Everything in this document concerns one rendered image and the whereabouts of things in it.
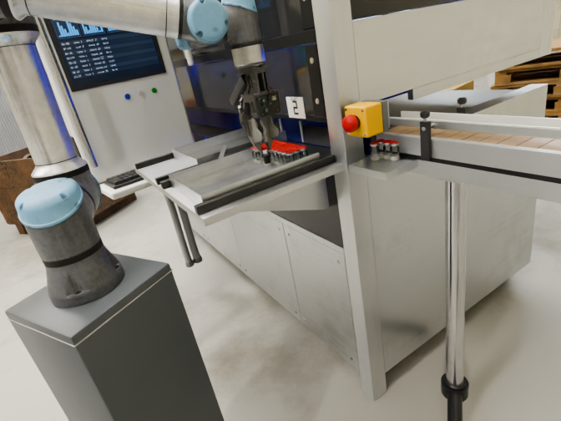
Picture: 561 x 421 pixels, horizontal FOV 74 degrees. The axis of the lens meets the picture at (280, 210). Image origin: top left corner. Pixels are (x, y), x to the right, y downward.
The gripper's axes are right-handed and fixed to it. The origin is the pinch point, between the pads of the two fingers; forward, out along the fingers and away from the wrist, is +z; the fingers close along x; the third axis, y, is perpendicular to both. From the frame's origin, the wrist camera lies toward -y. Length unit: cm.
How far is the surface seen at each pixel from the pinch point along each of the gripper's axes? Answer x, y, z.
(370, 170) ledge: 15.5, 22.9, 8.0
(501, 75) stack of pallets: 296, -107, 34
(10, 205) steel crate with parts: -102, -324, 66
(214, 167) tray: -8.4, -17.3, 6.3
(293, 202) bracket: 3.4, 4.6, 16.6
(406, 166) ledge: 22.5, 28.0, 8.3
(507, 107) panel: 89, 14, 10
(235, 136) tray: 15, -52, 6
